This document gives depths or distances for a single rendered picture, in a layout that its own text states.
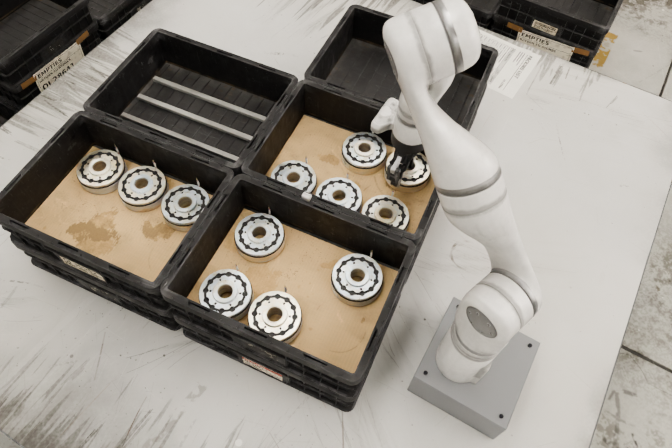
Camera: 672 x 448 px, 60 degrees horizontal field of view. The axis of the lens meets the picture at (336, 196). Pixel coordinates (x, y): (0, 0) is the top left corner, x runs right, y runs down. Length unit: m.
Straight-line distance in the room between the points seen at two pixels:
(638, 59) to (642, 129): 1.40
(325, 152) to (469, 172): 0.65
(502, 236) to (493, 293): 0.10
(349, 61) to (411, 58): 0.88
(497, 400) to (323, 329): 0.35
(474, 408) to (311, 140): 0.68
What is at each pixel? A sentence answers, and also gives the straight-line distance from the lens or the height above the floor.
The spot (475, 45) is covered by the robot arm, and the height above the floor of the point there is 1.45.
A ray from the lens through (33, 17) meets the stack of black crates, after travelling 2.44.
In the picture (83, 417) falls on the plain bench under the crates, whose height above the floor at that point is 0.70.
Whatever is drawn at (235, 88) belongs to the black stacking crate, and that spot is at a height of 0.83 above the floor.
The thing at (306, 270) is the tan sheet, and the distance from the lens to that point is 1.21.
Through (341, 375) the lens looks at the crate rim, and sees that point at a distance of 1.02.
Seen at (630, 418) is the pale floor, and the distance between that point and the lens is 2.20.
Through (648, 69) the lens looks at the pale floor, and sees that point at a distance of 3.17.
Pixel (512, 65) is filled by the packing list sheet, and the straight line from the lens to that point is 1.85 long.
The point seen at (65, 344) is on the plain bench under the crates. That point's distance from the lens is 1.39.
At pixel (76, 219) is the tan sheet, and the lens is 1.36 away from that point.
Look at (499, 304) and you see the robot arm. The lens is 0.89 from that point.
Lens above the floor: 1.91
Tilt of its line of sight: 56 degrees down
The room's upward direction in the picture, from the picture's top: 3 degrees clockwise
